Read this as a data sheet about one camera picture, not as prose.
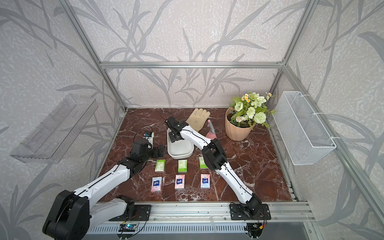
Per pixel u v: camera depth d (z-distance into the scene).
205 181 0.82
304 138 0.60
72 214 0.40
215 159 0.65
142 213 0.75
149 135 0.76
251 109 0.79
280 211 0.75
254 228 0.72
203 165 0.87
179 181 0.81
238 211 0.74
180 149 0.98
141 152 0.65
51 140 0.67
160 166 0.87
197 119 1.15
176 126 0.77
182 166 0.87
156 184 0.81
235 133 0.91
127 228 0.71
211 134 0.88
